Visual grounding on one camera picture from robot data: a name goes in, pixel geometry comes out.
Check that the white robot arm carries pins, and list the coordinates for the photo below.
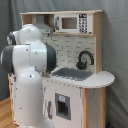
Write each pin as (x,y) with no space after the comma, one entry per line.
(27,61)

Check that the wooden toy kitchen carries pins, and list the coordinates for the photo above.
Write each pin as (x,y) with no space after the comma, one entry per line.
(79,51)

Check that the grey toy sink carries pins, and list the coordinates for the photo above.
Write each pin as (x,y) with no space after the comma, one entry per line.
(73,74)

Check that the white cabinet door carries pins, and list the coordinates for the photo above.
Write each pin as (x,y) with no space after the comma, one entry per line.
(64,105)

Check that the toy microwave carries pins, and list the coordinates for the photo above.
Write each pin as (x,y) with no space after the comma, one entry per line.
(73,23)

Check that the grey range hood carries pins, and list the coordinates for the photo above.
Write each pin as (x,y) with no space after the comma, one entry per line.
(40,23)

